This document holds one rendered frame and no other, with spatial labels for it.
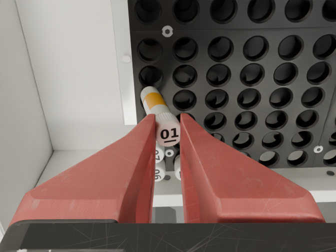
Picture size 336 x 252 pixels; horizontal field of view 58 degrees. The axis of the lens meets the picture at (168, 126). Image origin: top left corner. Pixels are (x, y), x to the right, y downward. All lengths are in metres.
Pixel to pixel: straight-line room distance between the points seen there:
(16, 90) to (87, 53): 0.05
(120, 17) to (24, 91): 0.08
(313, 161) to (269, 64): 0.08
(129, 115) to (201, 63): 0.09
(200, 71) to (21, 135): 0.13
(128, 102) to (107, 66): 0.03
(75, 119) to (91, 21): 0.08
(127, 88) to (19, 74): 0.07
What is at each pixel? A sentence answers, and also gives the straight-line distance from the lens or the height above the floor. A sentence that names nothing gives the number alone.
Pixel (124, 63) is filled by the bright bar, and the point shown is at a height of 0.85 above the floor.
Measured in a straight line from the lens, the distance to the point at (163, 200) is 0.22.
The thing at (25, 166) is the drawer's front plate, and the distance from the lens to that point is 0.23.
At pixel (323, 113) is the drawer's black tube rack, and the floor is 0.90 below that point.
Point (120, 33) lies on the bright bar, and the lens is 0.21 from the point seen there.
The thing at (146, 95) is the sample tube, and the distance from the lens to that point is 0.16.
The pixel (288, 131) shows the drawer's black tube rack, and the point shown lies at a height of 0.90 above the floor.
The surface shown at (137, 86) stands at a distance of 0.17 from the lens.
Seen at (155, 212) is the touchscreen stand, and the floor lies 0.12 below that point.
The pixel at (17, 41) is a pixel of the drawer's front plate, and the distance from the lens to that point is 0.23.
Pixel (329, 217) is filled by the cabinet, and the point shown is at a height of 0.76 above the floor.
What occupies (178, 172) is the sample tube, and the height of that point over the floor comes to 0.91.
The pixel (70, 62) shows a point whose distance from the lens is 0.24.
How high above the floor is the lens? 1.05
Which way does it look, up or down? 59 degrees down
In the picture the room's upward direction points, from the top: 177 degrees clockwise
